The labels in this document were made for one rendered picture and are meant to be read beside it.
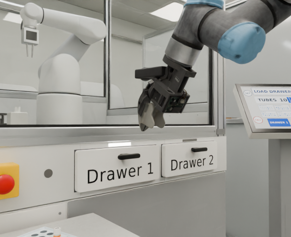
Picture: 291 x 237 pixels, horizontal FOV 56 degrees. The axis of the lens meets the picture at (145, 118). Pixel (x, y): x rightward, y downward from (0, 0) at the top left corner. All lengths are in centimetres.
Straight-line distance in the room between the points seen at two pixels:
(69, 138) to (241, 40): 48
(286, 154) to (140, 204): 80
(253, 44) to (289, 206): 107
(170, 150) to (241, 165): 157
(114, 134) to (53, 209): 26
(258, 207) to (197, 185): 140
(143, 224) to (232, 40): 64
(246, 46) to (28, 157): 54
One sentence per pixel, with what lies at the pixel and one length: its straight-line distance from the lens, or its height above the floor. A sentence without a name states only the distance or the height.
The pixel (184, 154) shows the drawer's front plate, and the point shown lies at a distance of 100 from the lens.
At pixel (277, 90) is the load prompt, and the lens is 149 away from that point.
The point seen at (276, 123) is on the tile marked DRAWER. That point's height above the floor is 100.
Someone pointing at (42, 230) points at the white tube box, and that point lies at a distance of 60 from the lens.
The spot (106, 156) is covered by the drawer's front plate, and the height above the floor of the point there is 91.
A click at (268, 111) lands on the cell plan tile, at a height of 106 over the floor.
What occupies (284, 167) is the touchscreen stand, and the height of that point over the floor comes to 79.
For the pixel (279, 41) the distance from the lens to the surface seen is 237.
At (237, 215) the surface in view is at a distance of 258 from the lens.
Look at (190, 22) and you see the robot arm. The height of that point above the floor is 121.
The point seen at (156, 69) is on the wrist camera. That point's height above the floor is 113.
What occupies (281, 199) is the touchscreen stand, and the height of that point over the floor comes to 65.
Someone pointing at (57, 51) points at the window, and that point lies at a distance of 78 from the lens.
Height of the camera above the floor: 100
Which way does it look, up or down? 1 degrees up
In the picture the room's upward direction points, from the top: straight up
